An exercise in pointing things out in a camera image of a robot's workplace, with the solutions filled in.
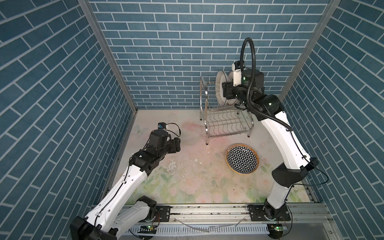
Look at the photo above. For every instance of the green circuit board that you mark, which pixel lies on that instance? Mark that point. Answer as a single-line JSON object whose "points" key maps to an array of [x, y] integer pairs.
{"points": [[152, 230], [276, 231]]}

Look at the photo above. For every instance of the left corner aluminium post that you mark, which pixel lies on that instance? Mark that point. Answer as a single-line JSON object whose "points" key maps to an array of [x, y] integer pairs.
{"points": [[92, 20]]}

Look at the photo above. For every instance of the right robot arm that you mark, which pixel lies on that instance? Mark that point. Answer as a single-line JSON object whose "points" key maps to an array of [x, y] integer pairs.
{"points": [[270, 112]]}

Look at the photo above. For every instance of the white slotted cable duct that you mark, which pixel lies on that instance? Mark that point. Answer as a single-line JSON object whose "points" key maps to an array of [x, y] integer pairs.
{"points": [[205, 230]]}

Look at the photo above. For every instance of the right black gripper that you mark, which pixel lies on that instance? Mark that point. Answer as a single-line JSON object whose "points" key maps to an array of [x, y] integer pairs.
{"points": [[227, 90]]}

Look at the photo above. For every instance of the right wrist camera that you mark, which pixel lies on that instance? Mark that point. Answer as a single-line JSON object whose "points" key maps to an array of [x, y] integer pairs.
{"points": [[237, 73]]}

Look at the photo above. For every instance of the white plate black striped rim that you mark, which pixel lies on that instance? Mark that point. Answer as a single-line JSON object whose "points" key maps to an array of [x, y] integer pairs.
{"points": [[221, 78]]}

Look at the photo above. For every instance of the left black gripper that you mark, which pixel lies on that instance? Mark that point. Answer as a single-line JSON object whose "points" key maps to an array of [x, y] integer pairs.
{"points": [[174, 144]]}

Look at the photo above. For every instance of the left green circuit board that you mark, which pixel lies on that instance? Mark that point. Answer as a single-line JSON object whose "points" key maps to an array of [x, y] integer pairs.
{"points": [[152, 230]]}

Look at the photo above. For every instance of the orange rimmed floral pattern plate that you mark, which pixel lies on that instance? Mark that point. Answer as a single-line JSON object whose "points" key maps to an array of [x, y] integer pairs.
{"points": [[242, 159]]}

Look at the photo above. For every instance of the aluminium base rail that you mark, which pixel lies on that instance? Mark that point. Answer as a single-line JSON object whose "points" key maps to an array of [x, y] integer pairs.
{"points": [[310, 221]]}

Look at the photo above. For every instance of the right green circuit board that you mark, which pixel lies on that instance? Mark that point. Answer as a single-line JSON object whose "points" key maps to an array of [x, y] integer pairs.
{"points": [[276, 231]]}

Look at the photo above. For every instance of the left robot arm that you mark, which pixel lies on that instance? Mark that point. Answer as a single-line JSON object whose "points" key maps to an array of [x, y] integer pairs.
{"points": [[105, 221]]}

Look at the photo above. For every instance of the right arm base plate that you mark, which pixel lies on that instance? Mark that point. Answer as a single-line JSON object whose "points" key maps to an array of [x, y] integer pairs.
{"points": [[259, 213]]}

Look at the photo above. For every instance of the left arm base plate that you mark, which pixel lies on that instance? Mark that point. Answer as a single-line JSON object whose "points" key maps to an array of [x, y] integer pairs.
{"points": [[161, 214]]}

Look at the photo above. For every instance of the silver metal dish rack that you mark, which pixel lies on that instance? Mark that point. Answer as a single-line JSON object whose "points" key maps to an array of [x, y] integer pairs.
{"points": [[222, 121]]}

